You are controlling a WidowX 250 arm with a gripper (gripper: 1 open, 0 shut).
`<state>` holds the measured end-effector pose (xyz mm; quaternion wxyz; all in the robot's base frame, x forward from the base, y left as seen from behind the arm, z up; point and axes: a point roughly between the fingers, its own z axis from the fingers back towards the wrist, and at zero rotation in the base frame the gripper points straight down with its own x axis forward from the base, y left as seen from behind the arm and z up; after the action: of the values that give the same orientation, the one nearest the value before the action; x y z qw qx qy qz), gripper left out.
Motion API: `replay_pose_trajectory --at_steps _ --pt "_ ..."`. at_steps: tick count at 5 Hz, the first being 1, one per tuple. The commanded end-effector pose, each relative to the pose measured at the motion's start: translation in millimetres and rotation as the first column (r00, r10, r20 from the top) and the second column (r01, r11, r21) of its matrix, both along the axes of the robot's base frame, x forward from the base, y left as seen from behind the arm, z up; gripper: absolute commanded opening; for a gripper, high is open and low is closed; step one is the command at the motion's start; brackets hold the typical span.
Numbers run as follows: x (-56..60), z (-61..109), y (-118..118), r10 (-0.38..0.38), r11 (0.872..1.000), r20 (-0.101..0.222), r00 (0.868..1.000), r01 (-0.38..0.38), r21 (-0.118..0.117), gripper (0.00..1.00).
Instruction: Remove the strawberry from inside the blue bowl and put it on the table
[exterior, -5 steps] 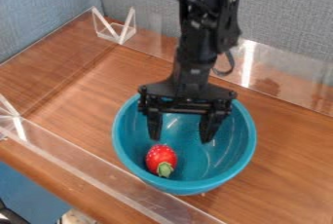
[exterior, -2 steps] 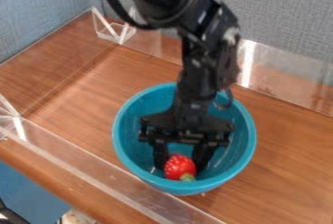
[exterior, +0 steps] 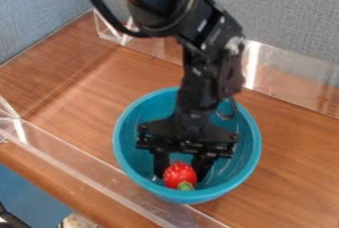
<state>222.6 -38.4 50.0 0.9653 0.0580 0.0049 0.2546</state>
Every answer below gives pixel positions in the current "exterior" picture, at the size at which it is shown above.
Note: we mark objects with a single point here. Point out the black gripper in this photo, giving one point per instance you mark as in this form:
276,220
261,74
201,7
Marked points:
189,133

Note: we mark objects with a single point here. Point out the red toy strawberry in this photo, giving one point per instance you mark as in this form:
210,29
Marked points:
181,177

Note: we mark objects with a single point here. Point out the blue plastic bowl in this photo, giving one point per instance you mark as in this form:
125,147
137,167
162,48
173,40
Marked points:
229,172

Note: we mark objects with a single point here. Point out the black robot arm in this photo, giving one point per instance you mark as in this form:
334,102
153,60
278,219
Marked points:
214,43

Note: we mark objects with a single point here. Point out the clear acrylic front barrier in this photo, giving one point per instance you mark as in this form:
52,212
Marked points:
93,186

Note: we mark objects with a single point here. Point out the clear acrylic barrier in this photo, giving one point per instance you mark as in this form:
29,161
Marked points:
296,78
93,186

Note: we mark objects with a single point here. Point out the clear acrylic back barrier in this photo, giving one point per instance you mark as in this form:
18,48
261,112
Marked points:
296,78

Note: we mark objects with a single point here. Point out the clear acrylic left bracket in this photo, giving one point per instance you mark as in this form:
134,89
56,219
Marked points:
11,123

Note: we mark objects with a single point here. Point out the clear acrylic corner bracket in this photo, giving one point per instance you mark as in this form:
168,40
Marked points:
108,32

